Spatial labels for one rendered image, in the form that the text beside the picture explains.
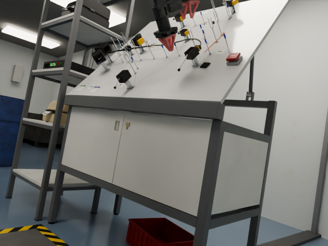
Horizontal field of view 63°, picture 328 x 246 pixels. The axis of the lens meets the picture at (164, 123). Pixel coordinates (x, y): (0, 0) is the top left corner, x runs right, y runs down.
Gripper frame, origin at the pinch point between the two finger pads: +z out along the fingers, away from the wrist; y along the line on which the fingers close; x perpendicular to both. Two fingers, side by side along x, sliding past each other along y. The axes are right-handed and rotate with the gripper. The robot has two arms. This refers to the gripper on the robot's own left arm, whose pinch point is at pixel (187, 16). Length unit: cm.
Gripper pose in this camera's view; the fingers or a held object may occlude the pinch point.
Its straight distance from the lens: 136.1
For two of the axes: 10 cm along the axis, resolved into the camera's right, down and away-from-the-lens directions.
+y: -6.3, -2.2, 7.5
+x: -7.7, 2.8, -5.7
